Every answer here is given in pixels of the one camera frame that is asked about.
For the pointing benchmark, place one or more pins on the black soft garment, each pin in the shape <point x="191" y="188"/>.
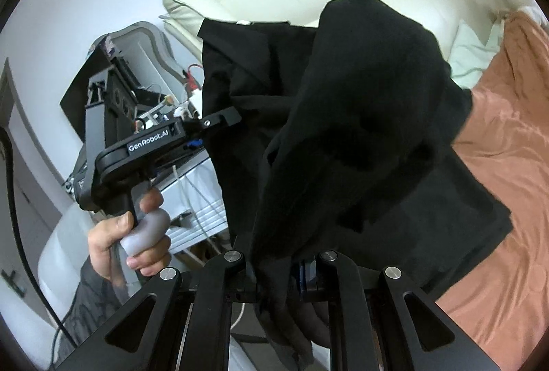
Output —
<point x="364" y="118"/>

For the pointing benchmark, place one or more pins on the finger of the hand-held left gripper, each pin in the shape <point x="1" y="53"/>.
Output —
<point x="223" y="117"/>

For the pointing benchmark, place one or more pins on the silver framed mirror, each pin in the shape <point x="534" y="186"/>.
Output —
<point x="146" y="30"/>

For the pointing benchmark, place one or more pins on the orange brown duvet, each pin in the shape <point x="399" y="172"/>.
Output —
<point x="506" y="130"/>

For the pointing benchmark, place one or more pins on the person's left forearm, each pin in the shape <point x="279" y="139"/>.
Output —
<point x="94" y="302"/>

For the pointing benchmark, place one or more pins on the light green pillow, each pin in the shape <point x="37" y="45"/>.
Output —
<point x="467" y="49"/>

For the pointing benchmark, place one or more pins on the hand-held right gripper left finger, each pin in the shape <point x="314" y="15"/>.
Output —
<point x="231" y="268"/>

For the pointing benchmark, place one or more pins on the person's left hand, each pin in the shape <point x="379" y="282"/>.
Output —
<point x="103" y="238"/>

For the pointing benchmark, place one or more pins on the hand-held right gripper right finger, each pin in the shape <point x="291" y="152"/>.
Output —
<point x="303" y="276"/>

